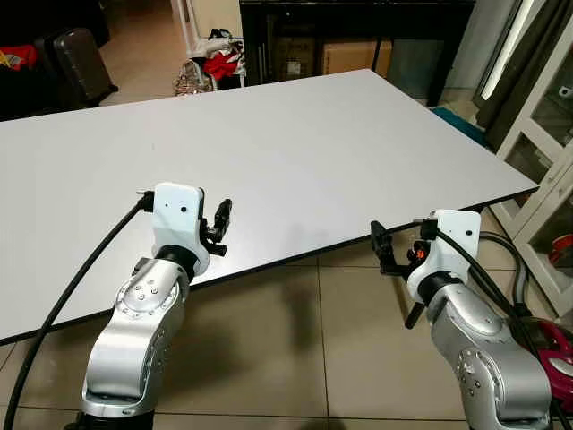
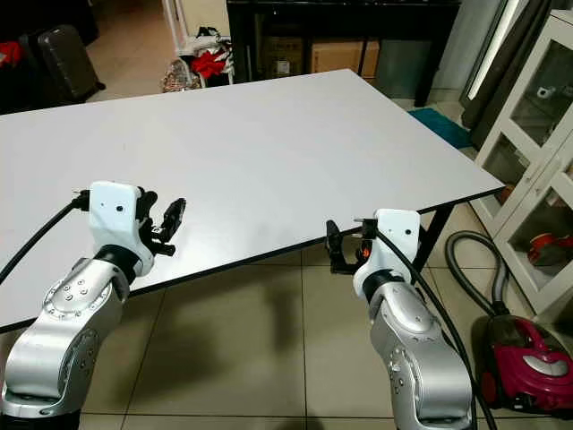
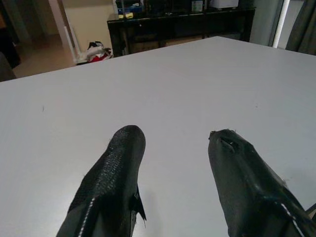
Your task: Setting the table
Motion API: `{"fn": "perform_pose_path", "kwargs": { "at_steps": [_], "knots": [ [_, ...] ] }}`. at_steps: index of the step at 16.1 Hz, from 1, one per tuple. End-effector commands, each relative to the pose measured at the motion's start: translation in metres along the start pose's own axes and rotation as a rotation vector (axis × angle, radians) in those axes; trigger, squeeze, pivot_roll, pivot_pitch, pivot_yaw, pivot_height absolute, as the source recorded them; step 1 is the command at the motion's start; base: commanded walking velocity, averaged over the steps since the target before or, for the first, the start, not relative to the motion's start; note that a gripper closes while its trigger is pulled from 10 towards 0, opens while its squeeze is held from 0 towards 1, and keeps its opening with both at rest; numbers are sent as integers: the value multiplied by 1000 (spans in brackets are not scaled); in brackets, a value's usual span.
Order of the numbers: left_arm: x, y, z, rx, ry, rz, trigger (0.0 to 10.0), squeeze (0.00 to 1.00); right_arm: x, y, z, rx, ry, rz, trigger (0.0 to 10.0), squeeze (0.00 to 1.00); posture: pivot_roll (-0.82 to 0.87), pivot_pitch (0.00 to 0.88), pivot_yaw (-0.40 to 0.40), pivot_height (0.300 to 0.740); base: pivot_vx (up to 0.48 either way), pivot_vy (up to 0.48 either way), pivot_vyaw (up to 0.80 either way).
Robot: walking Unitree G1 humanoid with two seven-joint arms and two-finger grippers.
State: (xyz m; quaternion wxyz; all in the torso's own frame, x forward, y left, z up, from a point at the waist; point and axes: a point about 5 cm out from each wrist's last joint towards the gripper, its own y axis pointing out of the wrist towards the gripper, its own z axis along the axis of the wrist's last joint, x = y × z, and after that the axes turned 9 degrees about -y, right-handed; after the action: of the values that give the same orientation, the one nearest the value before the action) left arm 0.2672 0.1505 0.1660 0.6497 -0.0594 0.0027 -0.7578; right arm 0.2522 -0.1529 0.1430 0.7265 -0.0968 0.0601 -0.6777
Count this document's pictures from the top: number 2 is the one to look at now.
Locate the white glass-door cabinet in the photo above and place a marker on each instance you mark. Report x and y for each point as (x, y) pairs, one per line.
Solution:
(533, 161)

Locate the red vacuum cleaner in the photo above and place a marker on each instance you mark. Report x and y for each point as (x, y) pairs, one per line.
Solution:
(533, 358)

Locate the black desk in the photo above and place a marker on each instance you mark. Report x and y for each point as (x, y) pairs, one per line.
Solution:
(340, 18)

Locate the dark hard-shell suitcase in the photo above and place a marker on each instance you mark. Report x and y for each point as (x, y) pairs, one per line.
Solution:
(70, 61)

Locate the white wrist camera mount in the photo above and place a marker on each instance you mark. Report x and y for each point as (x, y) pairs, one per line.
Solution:
(115, 215)
(389, 255)

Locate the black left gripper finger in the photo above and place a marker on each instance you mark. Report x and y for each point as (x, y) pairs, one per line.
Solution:
(175, 218)

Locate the small cardboard box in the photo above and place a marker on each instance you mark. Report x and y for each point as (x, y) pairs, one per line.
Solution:
(282, 56)

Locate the red item inside cabinet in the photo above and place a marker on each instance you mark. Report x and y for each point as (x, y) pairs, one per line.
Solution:
(551, 249)

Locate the red and white bag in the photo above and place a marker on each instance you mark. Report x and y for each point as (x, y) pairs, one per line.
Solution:
(210, 61)

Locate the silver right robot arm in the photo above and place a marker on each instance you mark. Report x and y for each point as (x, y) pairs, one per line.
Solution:
(416, 358)

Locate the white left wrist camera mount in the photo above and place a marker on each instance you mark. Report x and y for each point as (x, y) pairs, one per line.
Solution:
(115, 215)

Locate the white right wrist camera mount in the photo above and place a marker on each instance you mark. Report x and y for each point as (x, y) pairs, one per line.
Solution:
(389, 255)

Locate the red cloth item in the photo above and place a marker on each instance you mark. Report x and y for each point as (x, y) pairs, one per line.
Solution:
(9, 52)

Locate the wide cardboard box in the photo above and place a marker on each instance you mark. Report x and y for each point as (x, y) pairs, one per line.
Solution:
(342, 57)

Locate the patterned beige bag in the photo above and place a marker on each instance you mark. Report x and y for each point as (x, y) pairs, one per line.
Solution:
(181, 77)

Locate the white rack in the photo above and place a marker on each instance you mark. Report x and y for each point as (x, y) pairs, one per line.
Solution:
(179, 22)

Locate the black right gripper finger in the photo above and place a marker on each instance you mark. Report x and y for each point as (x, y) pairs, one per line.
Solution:
(336, 249)

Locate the dark grey curtain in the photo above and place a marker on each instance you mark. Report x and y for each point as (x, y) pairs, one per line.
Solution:
(497, 98)

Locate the black table leg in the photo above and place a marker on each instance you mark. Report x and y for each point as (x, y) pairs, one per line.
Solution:
(437, 235)

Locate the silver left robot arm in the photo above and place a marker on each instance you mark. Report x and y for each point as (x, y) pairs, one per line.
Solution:
(58, 331)

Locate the teal floor mat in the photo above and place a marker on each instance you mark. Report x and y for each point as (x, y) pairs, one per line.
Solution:
(440, 125)

